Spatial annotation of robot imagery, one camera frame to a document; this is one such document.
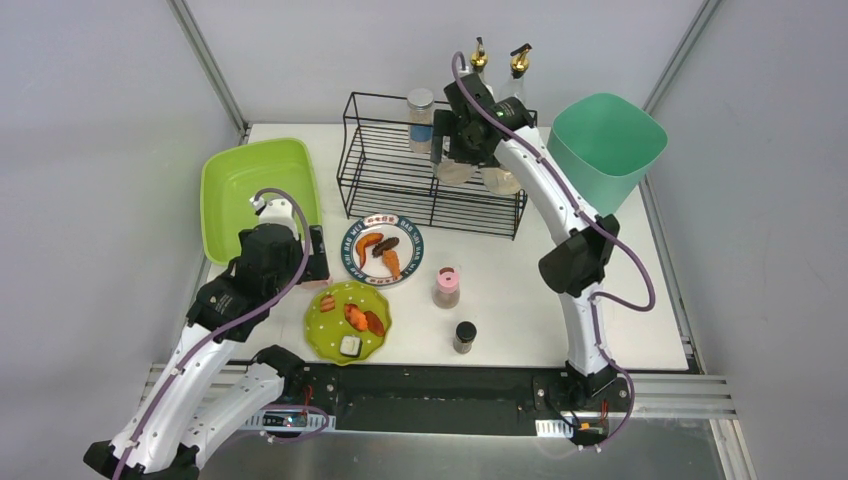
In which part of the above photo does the pink cup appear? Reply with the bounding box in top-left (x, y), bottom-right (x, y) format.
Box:
top-left (299, 279), bottom-right (333, 290)

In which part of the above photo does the black lid spice jar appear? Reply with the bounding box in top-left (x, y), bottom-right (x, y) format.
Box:
top-left (453, 321), bottom-right (477, 354)

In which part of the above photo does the white sushi toy piece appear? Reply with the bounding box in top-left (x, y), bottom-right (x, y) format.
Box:
top-left (339, 335), bottom-right (363, 358)

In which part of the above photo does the white plate with blue rim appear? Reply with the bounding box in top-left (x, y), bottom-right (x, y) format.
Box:
top-left (340, 213), bottom-right (424, 287)

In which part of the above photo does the lime green plastic basin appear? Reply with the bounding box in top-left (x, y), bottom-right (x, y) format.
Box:
top-left (200, 138), bottom-right (323, 265)

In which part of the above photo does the glass jar with metal ring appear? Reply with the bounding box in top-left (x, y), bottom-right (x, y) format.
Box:
top-left (479, 167), bottom-right (522, 195)

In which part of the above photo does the pink lid spice jar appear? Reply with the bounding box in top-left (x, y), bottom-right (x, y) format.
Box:
top-left (432, 266), bottom-right (460, 309)

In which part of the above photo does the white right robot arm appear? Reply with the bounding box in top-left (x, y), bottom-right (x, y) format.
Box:
top-left (433, 74), bottom-right (620, 398)

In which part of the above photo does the orange fried food piece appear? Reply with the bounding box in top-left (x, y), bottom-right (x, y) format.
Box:
top-left (381, 249), bottom-right (401, 278)

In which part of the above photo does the green polka dot plate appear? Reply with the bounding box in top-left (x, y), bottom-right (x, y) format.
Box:
top-left (304, 282), bottom-right (393, 366)

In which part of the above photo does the dark sea cucumber toy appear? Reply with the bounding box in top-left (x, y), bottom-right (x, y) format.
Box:
top-left (372, 237), bottom-right (400, 258)

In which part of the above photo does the green plastic waste bin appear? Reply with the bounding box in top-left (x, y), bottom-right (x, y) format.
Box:
top-left (547, 93), bottom-right (668, 216)

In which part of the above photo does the red sausage toy piece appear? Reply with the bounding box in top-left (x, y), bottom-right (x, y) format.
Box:
top-left (365, 311), bottom-right (386, 338)

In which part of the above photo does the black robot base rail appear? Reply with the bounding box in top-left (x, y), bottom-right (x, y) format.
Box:
top-left (281, 363), bottom-right (632, 437)

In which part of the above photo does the oil bottle with gold cap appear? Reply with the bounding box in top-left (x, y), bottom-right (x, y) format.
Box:
top-left (469, 36), bottom-right (489, 86)

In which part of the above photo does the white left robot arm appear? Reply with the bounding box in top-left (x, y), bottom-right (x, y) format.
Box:
top-left (83, 223), bottom-right (329, 479)

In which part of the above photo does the oil bottle with black spout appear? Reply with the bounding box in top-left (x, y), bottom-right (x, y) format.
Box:
top-left (499, 43), bottom-right (532, 103)

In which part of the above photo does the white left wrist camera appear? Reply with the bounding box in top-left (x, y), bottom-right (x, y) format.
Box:
top-left (251, 197), bottom-right (298, 234)

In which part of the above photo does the silver lid pellet jar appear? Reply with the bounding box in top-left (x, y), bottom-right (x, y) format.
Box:
top-left (406, 88), bottom-right (435, 154)

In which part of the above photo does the sausage slice toy food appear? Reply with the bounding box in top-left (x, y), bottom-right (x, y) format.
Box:
top-left (319, 294), bottom-right (336, 313)

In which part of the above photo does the glass jar with beige powder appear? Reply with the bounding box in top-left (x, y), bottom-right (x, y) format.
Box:
top-left (433, 157), bottom-right (477, 186)

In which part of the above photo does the orange shrimp toy food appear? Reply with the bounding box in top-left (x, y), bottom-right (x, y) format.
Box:
top-left (355, 232), bottom-right (384, 269)

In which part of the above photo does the black wire rack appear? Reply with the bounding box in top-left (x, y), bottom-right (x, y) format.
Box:
top-left (336, 91), bottom-right (527, 240)

